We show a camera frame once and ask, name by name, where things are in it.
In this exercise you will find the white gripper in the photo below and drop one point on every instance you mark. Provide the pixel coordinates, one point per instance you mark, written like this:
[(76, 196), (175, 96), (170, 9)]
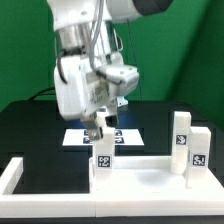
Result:
[(80, 93)]

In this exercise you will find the white desk tabletop tray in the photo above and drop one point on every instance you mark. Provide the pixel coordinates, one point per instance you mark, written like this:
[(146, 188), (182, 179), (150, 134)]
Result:
[(140, 176)]

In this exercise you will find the white U-shaped fence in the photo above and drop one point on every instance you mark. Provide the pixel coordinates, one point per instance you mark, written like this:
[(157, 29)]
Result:
[(14, 205)]

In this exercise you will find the white marker base plate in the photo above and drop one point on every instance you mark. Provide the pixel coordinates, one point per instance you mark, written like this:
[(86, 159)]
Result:
[(79, 137)]

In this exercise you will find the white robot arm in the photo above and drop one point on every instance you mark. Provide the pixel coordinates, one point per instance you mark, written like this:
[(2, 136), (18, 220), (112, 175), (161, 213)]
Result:
[(85, 28)]

